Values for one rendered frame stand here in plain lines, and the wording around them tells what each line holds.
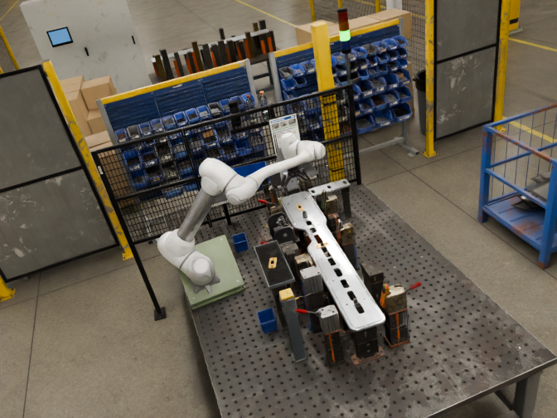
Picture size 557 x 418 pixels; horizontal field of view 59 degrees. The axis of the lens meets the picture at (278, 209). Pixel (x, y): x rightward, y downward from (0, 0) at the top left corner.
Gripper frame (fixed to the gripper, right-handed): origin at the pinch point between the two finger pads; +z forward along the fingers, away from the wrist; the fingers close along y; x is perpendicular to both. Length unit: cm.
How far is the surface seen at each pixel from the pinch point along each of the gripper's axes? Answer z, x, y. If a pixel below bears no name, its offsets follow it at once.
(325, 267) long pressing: 13, -67, -5
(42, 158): -8, 154, -185
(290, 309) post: 5, -99, -34
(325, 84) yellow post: -45, 58, 46
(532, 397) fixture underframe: 73, -143, 76
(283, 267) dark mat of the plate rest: -3, -76, -30
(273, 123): -28, 55, 2
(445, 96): 50, 188, 219
